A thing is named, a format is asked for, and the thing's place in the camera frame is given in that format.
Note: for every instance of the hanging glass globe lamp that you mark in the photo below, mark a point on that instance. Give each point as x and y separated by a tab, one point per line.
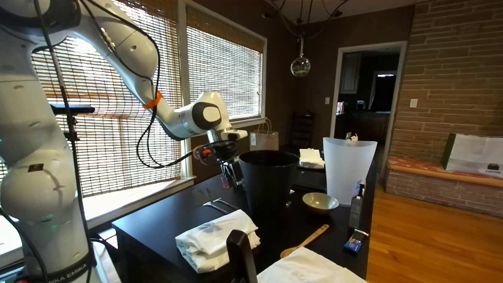
300	64

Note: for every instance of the spray bottle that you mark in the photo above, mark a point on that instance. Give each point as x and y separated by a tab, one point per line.
355	206

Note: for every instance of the white stacked napkins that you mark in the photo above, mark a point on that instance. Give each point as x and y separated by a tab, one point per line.
310	158

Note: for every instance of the green ceramic bowl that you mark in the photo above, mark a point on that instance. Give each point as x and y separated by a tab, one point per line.
319	202

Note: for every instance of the metal spatula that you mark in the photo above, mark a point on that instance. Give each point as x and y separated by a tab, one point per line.
214	206

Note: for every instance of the wooden spoon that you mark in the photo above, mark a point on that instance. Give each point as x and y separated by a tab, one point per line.
313	235

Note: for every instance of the brown paper bag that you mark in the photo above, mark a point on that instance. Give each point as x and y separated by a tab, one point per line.
264	136

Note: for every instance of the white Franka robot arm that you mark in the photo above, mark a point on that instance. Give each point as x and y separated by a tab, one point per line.
41	191

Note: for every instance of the white towel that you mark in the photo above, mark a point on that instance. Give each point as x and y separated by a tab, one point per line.
307	265
204	245

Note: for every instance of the blue small box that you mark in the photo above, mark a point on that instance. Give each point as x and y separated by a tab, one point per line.
355	240

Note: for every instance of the white paper bag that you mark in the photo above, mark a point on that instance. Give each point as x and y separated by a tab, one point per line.
473	154

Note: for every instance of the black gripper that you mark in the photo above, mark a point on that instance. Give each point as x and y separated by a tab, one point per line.
225	154

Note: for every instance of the black camera on stand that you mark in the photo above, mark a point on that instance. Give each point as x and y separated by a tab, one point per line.
71	116

